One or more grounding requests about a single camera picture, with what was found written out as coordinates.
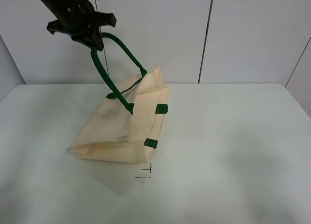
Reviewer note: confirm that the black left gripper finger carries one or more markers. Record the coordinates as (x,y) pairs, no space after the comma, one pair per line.
(90,38)

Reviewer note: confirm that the white linen bag green handles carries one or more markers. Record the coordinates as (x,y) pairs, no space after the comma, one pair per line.
(126,125)

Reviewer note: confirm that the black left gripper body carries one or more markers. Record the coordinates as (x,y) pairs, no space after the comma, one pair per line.
(74,16)

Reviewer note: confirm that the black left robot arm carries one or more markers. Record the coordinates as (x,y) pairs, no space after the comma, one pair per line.
(79,20)

